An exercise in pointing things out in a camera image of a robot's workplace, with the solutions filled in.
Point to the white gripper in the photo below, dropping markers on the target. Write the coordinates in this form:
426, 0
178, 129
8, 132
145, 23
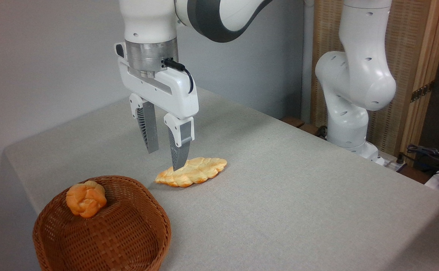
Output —
174, 94

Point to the braided bread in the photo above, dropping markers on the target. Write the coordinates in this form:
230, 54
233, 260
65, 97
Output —
198, 172

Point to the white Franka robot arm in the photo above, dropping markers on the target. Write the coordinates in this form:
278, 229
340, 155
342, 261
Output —
354, 75

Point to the round knot bread roll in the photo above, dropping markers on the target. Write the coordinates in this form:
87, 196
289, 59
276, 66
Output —
85, 198

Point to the brown woven wicker basket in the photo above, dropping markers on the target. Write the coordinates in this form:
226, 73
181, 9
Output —
121, 233

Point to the brown wooden block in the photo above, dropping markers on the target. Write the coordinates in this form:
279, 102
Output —
309, 128

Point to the wooden woven folding screen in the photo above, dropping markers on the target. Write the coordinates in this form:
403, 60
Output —
405, 37

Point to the metal screen hinge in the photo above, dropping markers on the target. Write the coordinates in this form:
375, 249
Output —
421, 91

